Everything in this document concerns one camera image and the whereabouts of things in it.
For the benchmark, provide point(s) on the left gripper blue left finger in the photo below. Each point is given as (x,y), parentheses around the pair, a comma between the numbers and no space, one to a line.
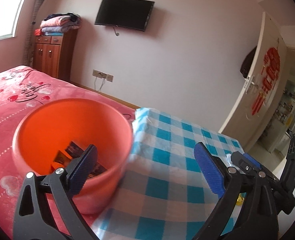
(68,182)

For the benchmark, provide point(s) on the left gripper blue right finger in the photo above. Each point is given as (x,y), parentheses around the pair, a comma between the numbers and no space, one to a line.
(224,181)

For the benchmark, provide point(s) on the yellow wrapper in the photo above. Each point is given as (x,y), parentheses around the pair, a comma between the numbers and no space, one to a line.
(240,199)

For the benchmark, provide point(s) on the orange plastic bucket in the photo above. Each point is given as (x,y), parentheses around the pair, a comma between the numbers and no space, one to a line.
(52,135)

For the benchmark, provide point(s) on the white door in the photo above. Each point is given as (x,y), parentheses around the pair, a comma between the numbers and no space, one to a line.
(240,123)

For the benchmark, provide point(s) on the blue white checkered tablecloth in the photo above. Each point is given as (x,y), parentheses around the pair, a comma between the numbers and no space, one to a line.
(163,194)

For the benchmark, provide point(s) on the pink bed blanket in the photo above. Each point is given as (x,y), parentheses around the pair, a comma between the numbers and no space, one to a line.
(22,90)

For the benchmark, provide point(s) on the red Chinese knot decoration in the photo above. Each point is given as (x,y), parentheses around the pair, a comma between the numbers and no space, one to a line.
(270,74)

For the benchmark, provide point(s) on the brown wooden cabinet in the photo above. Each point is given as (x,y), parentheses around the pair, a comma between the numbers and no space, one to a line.
(53,54)

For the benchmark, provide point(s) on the curtain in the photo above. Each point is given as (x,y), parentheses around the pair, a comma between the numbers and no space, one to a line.
(35,9)

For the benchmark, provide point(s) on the folded blankets stack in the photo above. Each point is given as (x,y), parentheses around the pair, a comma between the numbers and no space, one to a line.
(60,23)

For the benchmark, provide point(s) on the silver door handle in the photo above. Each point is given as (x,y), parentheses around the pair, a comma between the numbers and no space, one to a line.
(250,85)

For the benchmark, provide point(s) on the wall power outlet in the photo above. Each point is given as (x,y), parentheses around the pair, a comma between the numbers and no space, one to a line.
(102,75)

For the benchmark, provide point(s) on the black wall television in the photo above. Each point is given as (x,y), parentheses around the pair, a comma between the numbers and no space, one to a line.
(130,14)

